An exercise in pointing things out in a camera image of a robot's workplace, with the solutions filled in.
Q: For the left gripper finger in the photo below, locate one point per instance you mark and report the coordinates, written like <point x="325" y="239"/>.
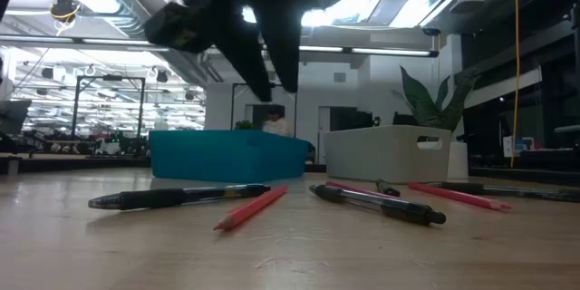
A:
<point x="285" y="45"/>
<point x="247" y="54"/>

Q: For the red wooden pencil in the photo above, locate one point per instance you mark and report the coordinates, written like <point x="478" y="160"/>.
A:
<point x="254" y="207"/>
<point x="349" y="188"/>
<point x="453" y="195"/>

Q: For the small green bushy plant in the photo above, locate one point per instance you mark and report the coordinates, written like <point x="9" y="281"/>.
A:
<point x="244" y="125"/>

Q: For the person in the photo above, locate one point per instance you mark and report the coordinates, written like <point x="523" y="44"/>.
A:
<point x="277" y="124"/>

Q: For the blue plastic bin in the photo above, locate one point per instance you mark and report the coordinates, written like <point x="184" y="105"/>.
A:
<point x="226" y="156"/>

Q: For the long LED light bar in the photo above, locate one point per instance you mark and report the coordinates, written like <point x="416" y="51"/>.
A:
<point x="389" y="51"/>

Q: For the green snake plant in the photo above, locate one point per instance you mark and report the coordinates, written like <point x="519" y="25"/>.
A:
<point x="423" y="104"/>

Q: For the white plant pot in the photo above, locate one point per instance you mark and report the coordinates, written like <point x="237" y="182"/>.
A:
<point x="458" y="161"/>

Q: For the white and blue box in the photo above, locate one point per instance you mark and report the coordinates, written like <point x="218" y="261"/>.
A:
<point x="512" y="146"/>

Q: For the black frame rig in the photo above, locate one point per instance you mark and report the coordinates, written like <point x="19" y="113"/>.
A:
<point x="235" y="99"/>
<point x="111" y="78"/>

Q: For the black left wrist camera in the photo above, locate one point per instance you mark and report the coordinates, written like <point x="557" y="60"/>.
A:
<point x="181" y="22"/>

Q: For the black table frame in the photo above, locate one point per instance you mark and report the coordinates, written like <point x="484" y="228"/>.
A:
<point x="68" y="164"/>

